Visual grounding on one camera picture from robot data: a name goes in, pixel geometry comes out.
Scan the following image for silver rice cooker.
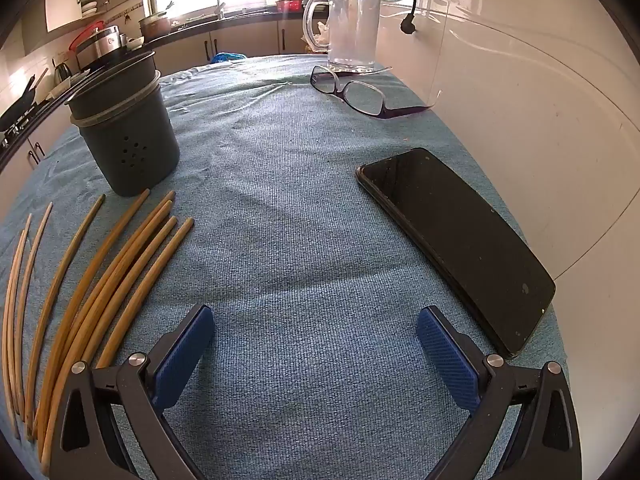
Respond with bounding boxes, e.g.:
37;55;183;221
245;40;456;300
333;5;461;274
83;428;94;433
75;25;126;61

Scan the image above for black smartphone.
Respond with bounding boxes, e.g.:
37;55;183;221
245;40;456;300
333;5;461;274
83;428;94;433
356;147;557;360

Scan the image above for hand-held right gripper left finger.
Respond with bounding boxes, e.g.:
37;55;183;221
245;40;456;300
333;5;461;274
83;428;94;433
49;304;216;480

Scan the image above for black frying pan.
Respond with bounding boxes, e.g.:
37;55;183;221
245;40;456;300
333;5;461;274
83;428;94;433
0;75;41;131

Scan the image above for blue tablecloth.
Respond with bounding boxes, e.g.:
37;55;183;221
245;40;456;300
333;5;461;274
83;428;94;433
0;54;568;480

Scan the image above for clear glass pitcher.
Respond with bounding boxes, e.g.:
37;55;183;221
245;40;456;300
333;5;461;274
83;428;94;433
302;0;382;75

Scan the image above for dark grey utensil holder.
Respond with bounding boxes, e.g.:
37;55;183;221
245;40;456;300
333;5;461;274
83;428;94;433
64;50;181;198

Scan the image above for dark-framed eyeglasses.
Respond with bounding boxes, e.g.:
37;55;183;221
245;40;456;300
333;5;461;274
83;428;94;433
310;64;443;121

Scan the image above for bunch of wooden chopsticks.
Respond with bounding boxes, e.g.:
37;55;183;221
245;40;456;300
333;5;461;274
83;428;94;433
1;189;195;477

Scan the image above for brown cooking pot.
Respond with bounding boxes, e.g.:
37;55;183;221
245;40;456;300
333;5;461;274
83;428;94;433
138;10;173;38

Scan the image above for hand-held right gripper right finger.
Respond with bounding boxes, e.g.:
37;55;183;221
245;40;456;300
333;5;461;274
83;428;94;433
416;305;583;480

